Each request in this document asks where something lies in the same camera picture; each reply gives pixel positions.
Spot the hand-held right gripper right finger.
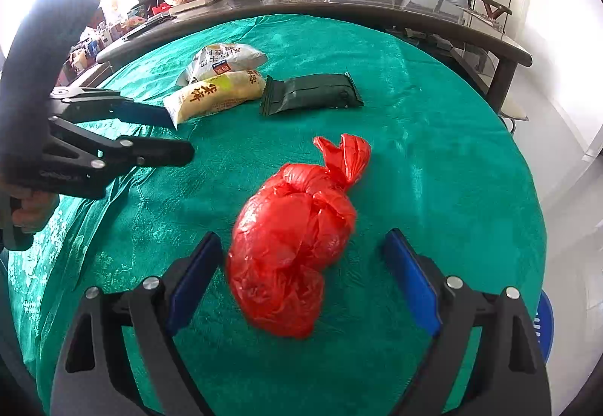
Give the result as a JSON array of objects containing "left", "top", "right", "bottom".
[{"left": 383, "top": 229, "right": 552, "bottom": 416}]

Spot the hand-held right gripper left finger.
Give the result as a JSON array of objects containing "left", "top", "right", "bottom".
[{"left": 49, "top": 231, "right": 224, "bottom": 416}]

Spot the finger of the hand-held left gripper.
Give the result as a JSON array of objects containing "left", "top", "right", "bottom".
[
  {"left": 49, "top": 87, "right": 176, "bottom": 130},
  {"left": 47, "top": 116, "right": 195, "bottom": 177}
]

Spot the yellow snack packet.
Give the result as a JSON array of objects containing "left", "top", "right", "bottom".
[{"left": 163, "top": 70, "right": 265, "bottom": 125}]

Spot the red plastic bag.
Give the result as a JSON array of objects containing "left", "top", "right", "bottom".
[{"left": 225, "top": 133, "right": 373, "bottom": 340}]

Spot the person's left hand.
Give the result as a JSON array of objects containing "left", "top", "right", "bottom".
[{"left": 9, "top": 190, "right": 60, "bottom": 236}]

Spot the cluster of small bottles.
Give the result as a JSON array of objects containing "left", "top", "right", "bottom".
[{"left": 66, "top": 6, "right": 156, "bottom": 74}]

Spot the white snack packet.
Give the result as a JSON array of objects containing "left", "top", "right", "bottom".
[{"left": 175, "top": 42, "right": 268, "bottom": 87}]

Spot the green tablecloth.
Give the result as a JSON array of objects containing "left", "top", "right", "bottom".
[{"left": 7, "top": 13, "right": 547, "bottom": 416}]

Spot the wooden board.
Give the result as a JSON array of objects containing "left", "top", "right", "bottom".
[{"left": 167, "top": 0, "right": 235, "bottom": 14}]

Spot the blue plastic stool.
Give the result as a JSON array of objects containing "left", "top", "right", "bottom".
[{"left": 532, "top": 291, "right": 556, "bottom": 362}]

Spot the dark green snack packet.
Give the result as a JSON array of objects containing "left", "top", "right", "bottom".
[{"left": 260, "top": 72, "right": 364, "bottom": 116}]

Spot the long dark table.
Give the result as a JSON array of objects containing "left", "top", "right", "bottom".
[{"left": 95, "top": 0, "right": 533, "bottom": 115}]

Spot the wooden chair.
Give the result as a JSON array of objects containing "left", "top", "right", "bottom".
[{"left": 466, "top": 0, "right": 513, "bottom": 29}]

